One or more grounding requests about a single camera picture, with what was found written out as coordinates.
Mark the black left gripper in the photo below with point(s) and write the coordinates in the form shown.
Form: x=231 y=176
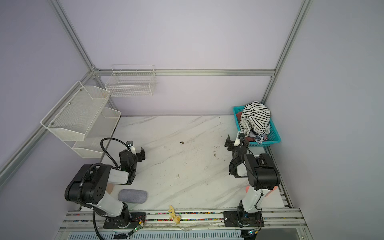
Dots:
x=133 y=154

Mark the black white striped tank top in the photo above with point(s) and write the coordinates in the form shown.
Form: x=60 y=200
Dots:
x=255 y=119

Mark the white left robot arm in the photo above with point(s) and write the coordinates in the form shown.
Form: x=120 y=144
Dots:
x=89 y=186

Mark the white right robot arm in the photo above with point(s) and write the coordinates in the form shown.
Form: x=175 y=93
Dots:
x=261 y=172

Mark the navy striped tank top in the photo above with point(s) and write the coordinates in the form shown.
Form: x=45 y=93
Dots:
x=258 y=138

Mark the red tank top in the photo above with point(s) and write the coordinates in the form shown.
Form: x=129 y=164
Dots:
x=238 y=116

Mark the teal plastic basket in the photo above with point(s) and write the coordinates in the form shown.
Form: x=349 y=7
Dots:
x=272 y=138

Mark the grey felt pouch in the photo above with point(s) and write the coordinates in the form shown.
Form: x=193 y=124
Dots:
x=132 y=196

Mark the white mesh two-tier shelf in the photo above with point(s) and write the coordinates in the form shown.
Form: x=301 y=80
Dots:
x=82 y=118

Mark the yellow banana toy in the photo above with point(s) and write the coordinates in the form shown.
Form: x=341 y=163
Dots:
x=173 y=216

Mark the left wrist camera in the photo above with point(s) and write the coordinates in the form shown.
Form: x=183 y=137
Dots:
x=132 y=149

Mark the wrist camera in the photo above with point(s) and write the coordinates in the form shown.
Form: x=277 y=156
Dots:
x=132 y=149
x=237 y=141

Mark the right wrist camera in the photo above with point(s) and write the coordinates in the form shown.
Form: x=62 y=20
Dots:
x=237 y=141

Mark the white wire wall basket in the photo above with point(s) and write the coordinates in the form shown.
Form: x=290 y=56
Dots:
x=132 y=81

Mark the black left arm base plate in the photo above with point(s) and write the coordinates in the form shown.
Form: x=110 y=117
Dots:
x=130 y=222

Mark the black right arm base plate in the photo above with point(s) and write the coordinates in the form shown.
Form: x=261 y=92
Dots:
x=243 y=219

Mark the aluminium frame rail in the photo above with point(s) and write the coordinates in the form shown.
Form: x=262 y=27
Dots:
x=179 y=72

